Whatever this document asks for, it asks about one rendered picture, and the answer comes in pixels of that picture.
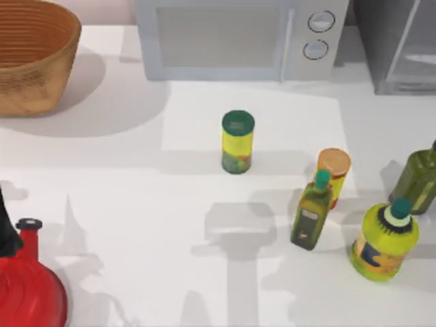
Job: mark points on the microwave oven knob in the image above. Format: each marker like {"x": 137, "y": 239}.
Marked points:
{"x": 315, "y": 49}
{"x": 321, "y": 21}

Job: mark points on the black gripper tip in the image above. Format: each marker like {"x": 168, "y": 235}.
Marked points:
{"x": 7, "y": 228}

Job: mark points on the orange and yellow can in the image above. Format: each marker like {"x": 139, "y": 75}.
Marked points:
{"x": 335, "y": 170}

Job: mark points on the green and yellow can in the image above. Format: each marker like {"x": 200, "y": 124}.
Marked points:
{"x": 237, "y": 144}

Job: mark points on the pale microwave oven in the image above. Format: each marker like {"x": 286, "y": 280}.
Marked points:
{"x": 238, "y": 37}

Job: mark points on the red bottle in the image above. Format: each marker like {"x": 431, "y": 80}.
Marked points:
{"x": 27, "y": 286}

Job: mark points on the brown woven basket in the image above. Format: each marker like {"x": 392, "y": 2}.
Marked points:
{"x": 32, "y": 64}

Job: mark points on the large dark green bottle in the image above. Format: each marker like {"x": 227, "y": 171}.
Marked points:
{"x": 417, "y": 184}

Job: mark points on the round yellow-green bottle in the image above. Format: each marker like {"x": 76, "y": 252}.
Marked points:
{"x": 383, "y": 243}

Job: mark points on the small dark green bottle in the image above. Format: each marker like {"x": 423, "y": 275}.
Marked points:
{"x": 310, "y": 218}

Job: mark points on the microwave oven door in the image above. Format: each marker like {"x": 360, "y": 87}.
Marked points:
{"x": 218, "y": 39}

